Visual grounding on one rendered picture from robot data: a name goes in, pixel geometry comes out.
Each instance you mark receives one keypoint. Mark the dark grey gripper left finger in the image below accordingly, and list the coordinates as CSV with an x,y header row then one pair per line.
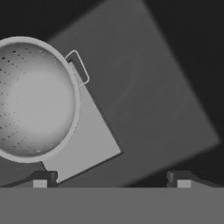
x,y
43,178

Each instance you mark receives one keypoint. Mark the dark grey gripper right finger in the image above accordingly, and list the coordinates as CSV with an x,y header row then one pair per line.
x,y
180,178

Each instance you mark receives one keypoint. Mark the grey metal colander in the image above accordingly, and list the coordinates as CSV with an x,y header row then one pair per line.
x,y
35,99

